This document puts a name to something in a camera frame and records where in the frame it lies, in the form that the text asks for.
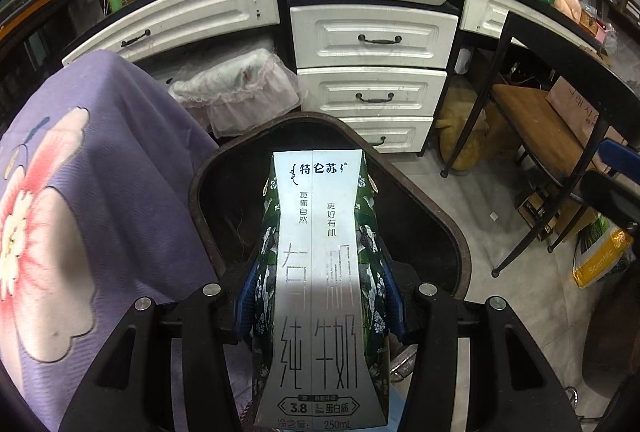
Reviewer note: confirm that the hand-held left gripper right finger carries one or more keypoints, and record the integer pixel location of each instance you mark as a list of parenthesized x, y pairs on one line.
[(396, 299)]

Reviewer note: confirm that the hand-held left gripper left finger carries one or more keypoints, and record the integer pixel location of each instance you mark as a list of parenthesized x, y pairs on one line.
[(244, 294)]

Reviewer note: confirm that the green and white milk carton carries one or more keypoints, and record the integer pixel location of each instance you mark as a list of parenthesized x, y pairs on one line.
[(320, 287)]

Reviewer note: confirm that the black trash bin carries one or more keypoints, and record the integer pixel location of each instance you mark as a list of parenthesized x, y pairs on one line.
[(425, 217)]

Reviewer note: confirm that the white cabinet drawer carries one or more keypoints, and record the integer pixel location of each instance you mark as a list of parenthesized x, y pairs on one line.
[(372, 92), (395, 134), (372, 36)]

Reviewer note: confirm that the cardboard box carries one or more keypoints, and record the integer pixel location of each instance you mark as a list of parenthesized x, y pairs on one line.
[(542, 212)]

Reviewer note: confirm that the yellow sack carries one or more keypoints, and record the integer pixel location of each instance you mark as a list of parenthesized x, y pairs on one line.
[(460, 131)]

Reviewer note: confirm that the purple floral tablecloth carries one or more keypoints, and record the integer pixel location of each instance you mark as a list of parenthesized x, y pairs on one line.
[(100, 151)]

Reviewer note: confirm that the yellow and white bag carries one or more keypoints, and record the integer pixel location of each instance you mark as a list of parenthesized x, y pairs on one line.
[(600, 252)]

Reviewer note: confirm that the wooden stool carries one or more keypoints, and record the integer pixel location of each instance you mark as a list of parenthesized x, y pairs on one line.
[(545, 121)]

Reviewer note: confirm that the long white desk drawer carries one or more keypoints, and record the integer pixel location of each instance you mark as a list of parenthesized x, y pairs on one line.
[(190, 16)]

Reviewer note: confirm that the short white desk drawer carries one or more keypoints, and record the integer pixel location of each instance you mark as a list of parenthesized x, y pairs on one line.
[(485, 11)]

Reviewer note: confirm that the black metal table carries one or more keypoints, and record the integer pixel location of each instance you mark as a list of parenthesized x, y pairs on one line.
[(560, 41)]

